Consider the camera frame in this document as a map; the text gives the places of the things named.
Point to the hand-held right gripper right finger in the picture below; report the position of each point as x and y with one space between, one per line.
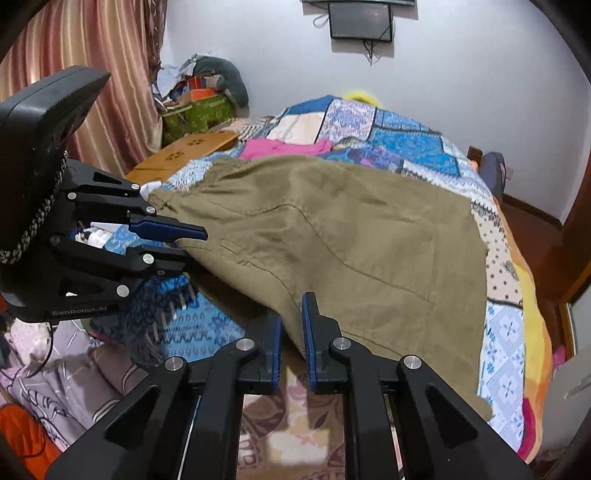
308 344

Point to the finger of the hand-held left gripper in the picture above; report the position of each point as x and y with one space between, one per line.
184 229
161 265

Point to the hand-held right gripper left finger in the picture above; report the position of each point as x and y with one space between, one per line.
276 344

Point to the khaki pants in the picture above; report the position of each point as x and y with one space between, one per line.
351 258

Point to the floral bedsheet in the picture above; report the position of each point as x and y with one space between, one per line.
272 429

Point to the striped curtain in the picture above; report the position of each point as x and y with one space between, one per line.
92 69

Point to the green bag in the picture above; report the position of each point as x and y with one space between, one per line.
198 114

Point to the pink garment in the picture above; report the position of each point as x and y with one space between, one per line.
284 148

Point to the pile of clutter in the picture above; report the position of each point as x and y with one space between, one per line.
184 85

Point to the orange cloth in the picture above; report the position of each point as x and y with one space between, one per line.
25 438

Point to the yellow cloth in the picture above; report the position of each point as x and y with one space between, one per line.
362 96

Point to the patchwork quilt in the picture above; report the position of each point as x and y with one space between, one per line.
461 152

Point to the dark blue cushion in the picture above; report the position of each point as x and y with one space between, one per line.
493 173

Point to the wall screen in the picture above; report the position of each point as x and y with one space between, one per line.
361 21

